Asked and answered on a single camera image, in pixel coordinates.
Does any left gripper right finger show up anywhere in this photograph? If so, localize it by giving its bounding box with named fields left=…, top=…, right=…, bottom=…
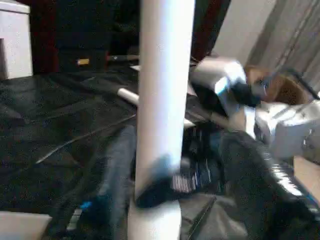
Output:
left=216, top=131, right=320, bottom=240

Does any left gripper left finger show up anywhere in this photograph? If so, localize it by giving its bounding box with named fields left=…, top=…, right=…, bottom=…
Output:
left=49, top=124, right=138, bottom=240

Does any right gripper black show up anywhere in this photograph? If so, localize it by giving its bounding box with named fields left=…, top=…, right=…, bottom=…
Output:
left=134, top=124, right=226, bottom=210

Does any white plastic table top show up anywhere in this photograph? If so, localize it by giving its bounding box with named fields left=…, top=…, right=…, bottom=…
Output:
left=0, top=211, right=52, bottom=240

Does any white plastic table leg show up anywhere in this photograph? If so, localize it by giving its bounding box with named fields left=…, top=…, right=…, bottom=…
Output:
left=117, top=87, right=226, bottom=131
left=127, top=0, right=196, bottom=240

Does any black mat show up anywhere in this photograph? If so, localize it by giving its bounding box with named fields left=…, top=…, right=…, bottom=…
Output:
left=0, top=66, right=320, bottom=240

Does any brown cardboard box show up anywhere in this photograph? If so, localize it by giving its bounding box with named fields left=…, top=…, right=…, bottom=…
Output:
left=246, top=65, right=311, bottom=106

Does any grey curtain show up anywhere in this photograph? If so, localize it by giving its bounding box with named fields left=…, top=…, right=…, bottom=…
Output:
left=247, top=0, right=320, bottom=78

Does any white cabinet with glass doors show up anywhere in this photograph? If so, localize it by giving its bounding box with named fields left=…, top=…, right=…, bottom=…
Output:
left=0, top=0, right=34, bottom=80

